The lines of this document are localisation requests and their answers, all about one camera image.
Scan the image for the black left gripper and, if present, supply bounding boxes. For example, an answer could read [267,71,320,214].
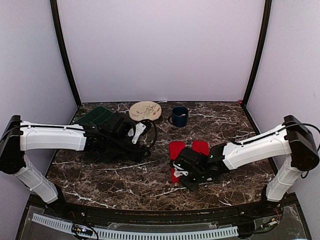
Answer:
[107,136,151,163]

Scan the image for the red santa sock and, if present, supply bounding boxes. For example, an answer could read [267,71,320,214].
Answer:
[192,140,210,156]
[169,141,186,185]

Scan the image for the green divided plastic tray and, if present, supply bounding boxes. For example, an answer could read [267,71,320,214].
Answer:
[73,106,114,125]

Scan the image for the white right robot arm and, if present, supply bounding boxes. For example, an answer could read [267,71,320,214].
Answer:
[170,115,320,217]

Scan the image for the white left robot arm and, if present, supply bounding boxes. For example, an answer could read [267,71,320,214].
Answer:
[0,113,151,218]

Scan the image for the beige floral ceramic plate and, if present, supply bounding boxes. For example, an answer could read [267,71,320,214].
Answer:
[129,101,162,122]

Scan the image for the dark blue mug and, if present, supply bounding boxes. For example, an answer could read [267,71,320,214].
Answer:
[167,106,189,128]

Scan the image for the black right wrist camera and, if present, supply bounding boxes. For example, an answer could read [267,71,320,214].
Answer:
[172,147,200,172]

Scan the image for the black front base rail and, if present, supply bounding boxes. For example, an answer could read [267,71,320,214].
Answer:
[20,193,305,226]

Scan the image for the white slotted cable duct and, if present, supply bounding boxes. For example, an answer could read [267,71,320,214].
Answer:
[31,213,239,240]

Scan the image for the black left frame post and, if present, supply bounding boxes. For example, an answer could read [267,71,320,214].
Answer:
[50,0,82,108]

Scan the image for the black frame post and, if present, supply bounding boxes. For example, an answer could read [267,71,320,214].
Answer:
[241,0,273,107]
[50,0,82,108]

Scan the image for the black right frame post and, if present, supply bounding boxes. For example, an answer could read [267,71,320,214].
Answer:
[241,0,273,107]

